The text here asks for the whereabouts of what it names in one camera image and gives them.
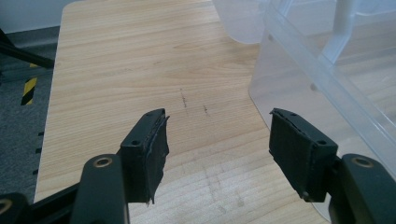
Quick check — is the black floor tape mark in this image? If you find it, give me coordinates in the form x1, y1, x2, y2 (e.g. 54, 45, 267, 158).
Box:
32, 131, 45, 175

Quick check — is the yellow black hazard tape strip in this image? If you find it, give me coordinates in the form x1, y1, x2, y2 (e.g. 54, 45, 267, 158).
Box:
20, 77, 38, 106

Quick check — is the black metal stand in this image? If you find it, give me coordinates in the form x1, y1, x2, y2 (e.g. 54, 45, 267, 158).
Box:
0, 27, 56, 70

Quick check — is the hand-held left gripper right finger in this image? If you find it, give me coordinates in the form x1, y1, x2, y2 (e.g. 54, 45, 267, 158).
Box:
268, 107, 339, 203

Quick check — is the clear plastic storage box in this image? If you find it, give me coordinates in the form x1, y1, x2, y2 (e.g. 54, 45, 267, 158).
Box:
247, 0, 396, 222
212, 0, 270, 45

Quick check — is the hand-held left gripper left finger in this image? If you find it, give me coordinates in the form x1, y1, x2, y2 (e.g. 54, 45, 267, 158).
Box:
120, 107, 171, 205

